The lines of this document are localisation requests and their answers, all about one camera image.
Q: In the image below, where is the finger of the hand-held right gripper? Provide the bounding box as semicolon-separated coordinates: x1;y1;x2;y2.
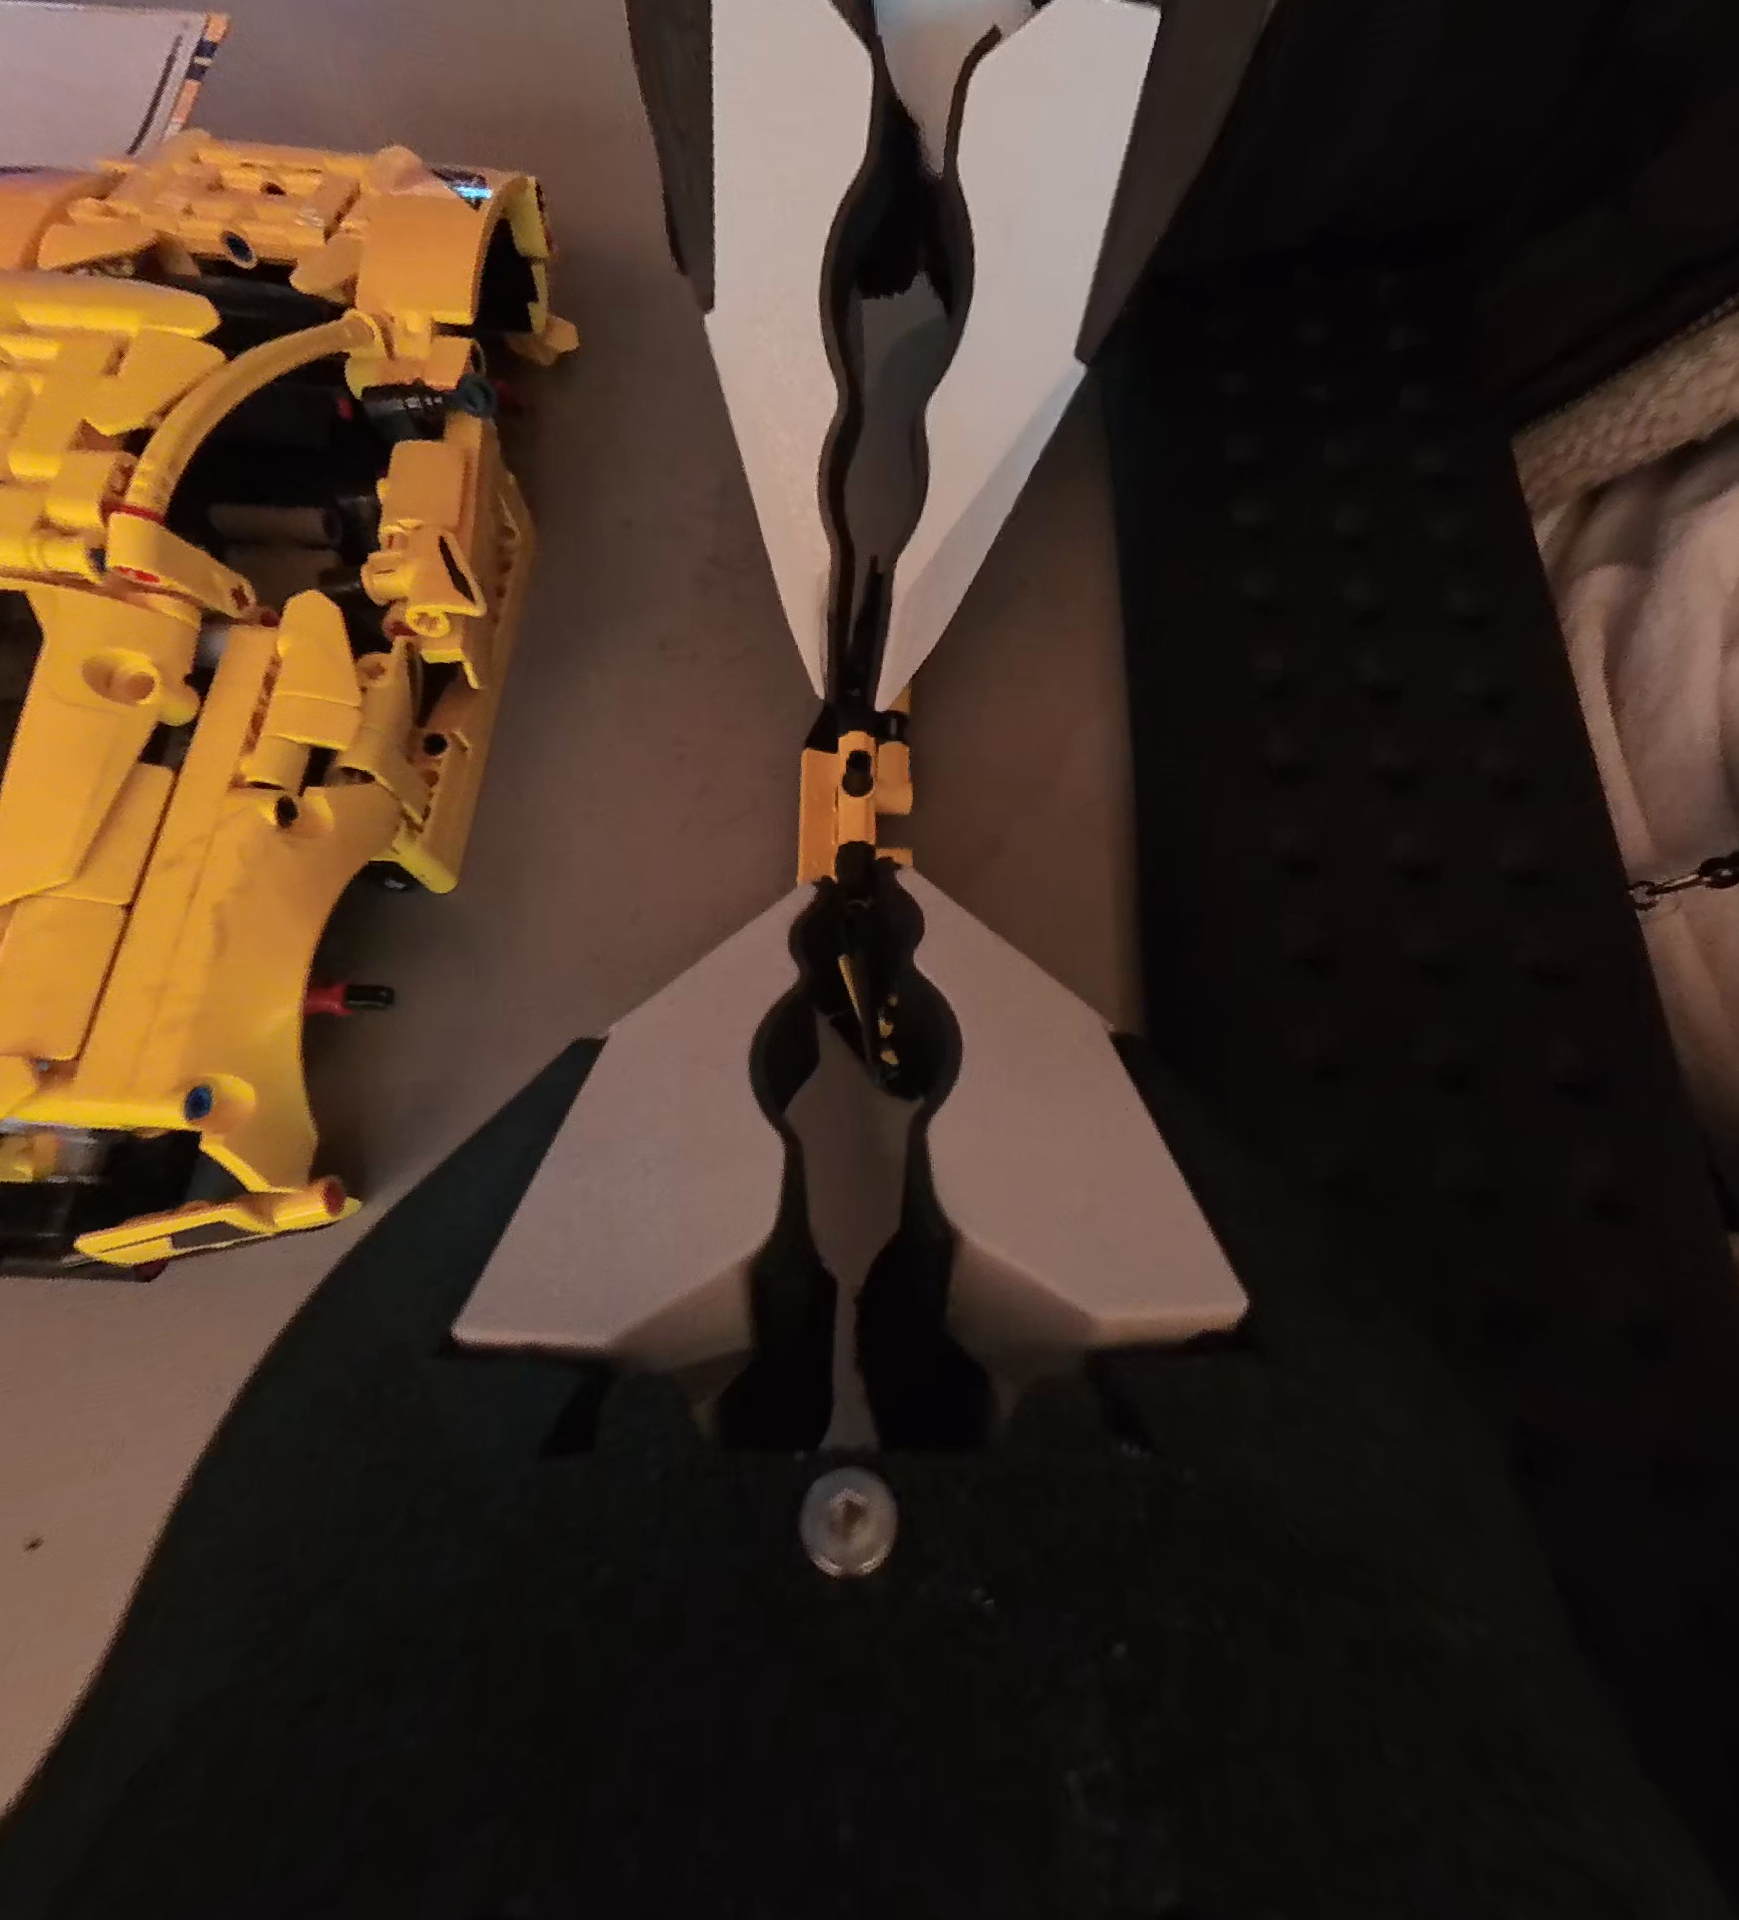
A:
705;0;894;707
876;0;1164;709

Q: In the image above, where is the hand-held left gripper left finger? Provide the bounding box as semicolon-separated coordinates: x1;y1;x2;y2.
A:
453;882;838;1450

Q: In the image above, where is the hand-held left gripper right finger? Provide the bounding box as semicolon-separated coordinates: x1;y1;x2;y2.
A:
862;866;1250;1450

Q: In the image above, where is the open building instruction booklet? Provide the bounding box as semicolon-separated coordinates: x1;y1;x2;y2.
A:
0;0;231;190

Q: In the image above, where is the slim black yellow brick strip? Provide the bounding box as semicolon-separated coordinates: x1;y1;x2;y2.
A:
798;552;920;1116

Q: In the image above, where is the yellow toy brick car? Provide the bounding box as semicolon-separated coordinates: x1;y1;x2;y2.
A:
0;126;583;1288

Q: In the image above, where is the grey desk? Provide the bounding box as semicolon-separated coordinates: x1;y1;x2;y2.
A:
0;0;1148;1920

